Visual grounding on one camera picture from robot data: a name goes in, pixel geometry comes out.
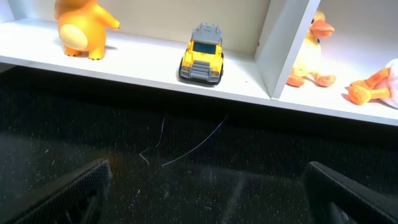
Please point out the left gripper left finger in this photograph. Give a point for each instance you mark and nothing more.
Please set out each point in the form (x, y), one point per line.
(62, 199)

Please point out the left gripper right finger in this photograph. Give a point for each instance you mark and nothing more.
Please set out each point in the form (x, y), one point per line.
(342, 199)

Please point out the grey and yellow toy truck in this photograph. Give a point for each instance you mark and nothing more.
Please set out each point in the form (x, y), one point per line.
(202, 59)

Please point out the white plush duck yellow hat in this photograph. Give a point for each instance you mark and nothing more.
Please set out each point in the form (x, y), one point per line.
(367, 90)

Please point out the white shelf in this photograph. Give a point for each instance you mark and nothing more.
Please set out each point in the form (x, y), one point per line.
(140, 62)

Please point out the yellow rubber duck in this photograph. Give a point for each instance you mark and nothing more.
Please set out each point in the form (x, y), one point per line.
(84, 28)

